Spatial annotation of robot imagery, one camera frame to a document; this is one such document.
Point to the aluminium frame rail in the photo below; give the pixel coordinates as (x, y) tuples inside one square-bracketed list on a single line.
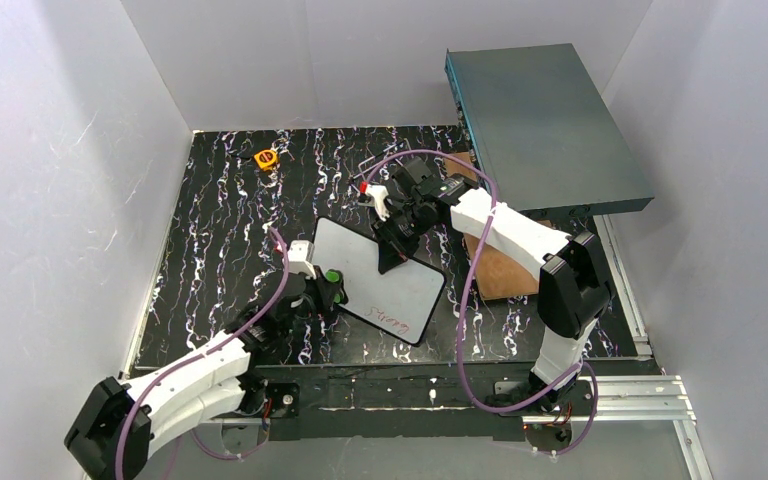
[(389, 401)]

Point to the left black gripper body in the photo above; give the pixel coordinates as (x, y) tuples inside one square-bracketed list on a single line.
[(321, 290)]

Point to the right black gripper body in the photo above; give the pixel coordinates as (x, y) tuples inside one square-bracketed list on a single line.
[(401, 225)]

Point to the grey metal network switch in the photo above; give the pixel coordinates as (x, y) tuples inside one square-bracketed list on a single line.
[(539, 128)]

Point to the metal wire whiteboard stand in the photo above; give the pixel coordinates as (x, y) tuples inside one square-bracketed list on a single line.
[(367, 163)]

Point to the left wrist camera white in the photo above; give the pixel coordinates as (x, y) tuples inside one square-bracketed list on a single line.
[(299, 255)]

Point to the green bone-shaped eraser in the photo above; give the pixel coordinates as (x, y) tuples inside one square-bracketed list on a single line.
[(335, 280)]

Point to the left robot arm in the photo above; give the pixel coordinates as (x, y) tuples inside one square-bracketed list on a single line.
[(123, 423)]

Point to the small white whiteboard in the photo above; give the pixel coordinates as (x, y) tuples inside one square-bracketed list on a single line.
[(400, 302)]

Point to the orange tape measure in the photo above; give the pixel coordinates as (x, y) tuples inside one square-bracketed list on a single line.
[(266, 159)]

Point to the brown wooden board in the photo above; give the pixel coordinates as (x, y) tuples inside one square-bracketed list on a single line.
[(497, 276)]

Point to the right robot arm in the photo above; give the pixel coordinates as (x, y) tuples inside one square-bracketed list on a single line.
[(575, 285)]

